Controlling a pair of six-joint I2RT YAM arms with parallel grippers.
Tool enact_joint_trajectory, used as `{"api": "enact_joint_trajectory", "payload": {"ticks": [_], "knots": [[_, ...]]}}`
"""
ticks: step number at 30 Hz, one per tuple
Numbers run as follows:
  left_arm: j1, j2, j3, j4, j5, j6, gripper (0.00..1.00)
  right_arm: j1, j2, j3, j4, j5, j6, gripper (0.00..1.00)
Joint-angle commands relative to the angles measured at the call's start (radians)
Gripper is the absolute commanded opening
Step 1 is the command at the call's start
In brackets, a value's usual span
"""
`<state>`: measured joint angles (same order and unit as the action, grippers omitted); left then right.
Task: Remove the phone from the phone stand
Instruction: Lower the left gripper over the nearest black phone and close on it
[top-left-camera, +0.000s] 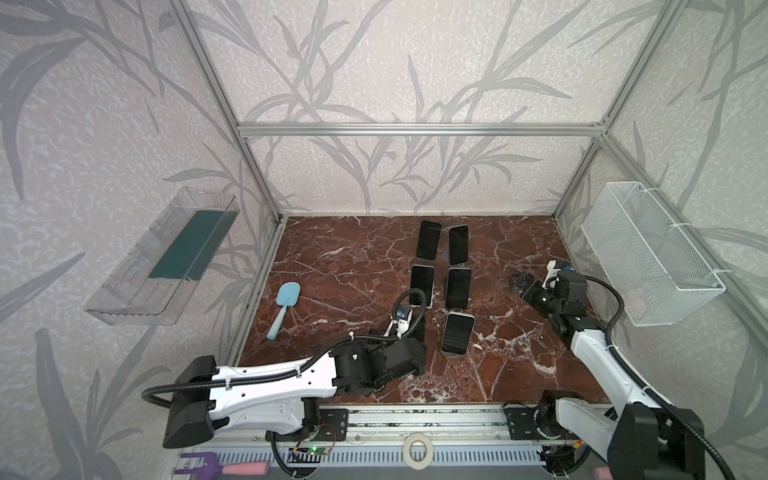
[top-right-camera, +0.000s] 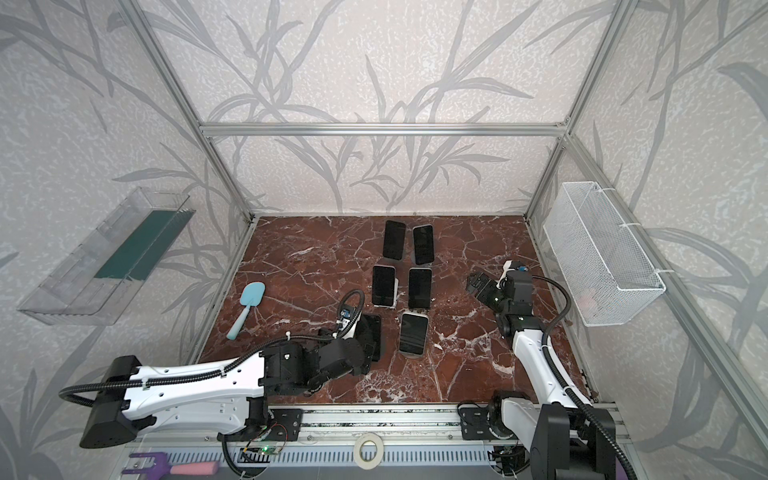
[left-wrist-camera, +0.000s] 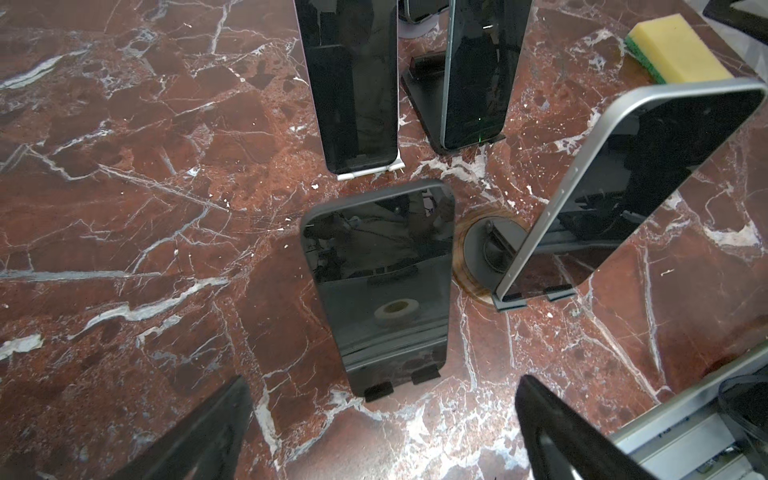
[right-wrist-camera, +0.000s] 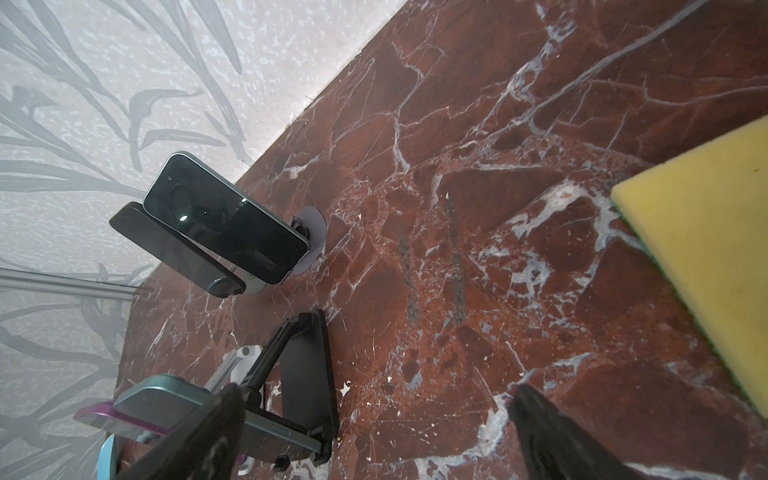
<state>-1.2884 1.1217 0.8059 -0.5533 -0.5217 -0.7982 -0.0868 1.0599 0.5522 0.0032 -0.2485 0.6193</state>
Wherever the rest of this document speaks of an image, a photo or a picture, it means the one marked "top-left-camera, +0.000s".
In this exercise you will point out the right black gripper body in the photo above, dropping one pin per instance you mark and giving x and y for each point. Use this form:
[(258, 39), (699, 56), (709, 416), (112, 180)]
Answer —
[(522, 284)]

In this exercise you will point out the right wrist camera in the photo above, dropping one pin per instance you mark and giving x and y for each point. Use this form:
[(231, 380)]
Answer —
[(554, 267)]

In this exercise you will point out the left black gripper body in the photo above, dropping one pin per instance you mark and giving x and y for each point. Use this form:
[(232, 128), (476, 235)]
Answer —
[(417, 346)]

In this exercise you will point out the clear plastic wall shelf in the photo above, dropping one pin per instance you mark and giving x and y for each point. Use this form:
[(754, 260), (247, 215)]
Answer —
[(158, 277)]

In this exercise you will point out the white wire wall basket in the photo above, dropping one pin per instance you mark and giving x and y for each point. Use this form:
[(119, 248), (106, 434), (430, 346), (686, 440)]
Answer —
[(647, 257)]

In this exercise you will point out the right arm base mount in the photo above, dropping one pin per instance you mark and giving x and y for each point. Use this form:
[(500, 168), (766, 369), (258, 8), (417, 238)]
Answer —
[(522, 423)]

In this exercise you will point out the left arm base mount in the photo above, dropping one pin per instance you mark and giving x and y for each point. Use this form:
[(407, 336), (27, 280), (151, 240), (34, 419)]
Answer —
[(329, 425)]

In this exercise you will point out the black phone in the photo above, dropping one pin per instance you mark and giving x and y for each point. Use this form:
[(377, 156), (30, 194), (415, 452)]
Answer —
[(419, 330), (428, 240), (458, 237)]

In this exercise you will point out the purple pink brush left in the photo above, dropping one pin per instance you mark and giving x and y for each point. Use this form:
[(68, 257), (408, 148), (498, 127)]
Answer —
[(211, 468)]

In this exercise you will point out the light blue spatula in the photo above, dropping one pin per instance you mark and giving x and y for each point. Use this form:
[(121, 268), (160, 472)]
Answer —
[(287, 297)]

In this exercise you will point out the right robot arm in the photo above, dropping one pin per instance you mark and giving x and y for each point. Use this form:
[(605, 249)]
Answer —
[(648, 437)]

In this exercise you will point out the white tape roll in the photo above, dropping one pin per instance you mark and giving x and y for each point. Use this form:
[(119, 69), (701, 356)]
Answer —
[(418, 451)]

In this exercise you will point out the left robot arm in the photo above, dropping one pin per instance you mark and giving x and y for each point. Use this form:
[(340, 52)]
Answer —
[(281, 399)]

